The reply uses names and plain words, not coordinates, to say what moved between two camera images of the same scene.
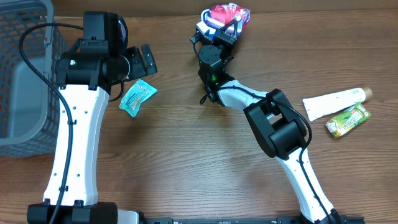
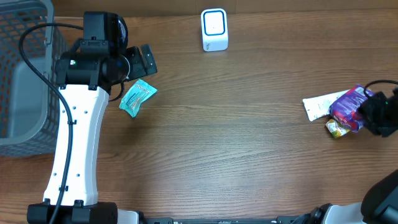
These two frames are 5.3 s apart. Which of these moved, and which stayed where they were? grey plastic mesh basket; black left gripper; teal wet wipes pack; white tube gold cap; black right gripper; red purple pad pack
Moved: red purple pad pack; black right gripper
Stayed: white tube gold cap; grey plastic mesh basket; black left gripper; teal wet wipes pack
